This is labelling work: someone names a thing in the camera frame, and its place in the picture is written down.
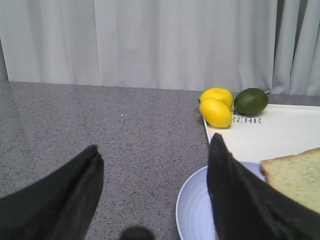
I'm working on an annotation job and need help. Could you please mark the white bear tray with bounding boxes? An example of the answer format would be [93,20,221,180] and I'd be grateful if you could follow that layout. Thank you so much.
[204,104,320,163]

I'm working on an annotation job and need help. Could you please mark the grey curtain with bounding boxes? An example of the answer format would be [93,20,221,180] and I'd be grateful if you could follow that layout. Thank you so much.
[0,0,320,96]

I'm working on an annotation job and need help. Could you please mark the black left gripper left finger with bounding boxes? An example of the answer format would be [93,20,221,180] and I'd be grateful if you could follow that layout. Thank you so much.
[0,145,104,240]

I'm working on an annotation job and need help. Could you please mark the front yellow lemon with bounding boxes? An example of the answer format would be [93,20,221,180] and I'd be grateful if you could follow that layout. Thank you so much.
[199,97,233,129]

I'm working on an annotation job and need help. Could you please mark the bread slice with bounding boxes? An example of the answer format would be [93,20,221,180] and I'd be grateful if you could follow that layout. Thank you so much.
[260,148,320,213]

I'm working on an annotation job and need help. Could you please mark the green lime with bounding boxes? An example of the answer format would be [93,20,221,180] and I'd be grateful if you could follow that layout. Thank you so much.
[233,88,269,116]

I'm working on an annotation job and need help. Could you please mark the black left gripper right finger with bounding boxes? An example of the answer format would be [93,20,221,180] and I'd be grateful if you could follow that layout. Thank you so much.
[206,133,320,240]

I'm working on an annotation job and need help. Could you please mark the rear yellow lemon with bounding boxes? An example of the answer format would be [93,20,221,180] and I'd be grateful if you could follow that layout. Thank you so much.
[198,87,234,109]

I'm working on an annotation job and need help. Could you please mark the light blue plate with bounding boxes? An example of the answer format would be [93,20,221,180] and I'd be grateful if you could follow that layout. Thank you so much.
[175,161,266,240]

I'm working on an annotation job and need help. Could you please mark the yellow lemon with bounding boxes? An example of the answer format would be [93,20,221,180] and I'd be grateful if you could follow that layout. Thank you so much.
[198,87,234,109]
[199,97,233,129]

